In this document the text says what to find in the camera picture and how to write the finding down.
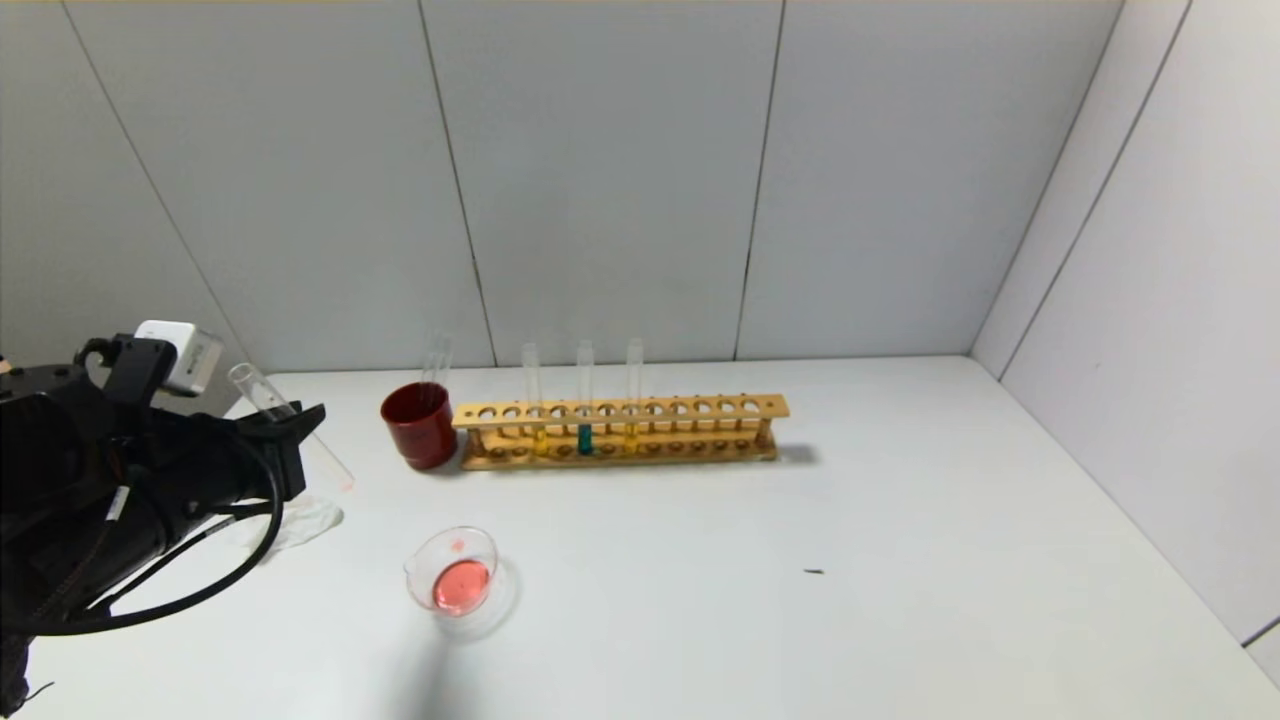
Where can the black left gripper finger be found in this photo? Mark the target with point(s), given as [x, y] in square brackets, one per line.
[300, 418]
[280, 421]

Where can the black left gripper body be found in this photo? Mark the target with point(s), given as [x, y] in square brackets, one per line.
[287, 447]

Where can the test tube with red pigment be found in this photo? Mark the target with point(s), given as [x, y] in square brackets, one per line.
[262, 390]

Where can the test tube with yellow pigment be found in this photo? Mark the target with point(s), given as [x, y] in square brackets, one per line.
[632, 436]
[539, 440]

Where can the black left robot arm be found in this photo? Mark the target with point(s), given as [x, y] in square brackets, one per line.
[50, 480]

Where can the empty glass test tube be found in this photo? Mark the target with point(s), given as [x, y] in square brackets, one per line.
[431, 365]
[446, 365]

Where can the test tube with green pigment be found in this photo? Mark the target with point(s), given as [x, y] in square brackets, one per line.
[585, 438]

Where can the wooden test tube rack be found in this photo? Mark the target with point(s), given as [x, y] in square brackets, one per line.
[620, 411]

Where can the crumpled white tissue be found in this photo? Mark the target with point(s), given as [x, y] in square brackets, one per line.
[315, 518]

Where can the red cup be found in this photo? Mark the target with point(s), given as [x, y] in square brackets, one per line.
[420, 435]

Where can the clear glass dish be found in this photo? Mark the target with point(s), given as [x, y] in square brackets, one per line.
[460, 585]

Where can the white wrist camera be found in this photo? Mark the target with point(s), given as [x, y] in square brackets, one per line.
[185, 355]

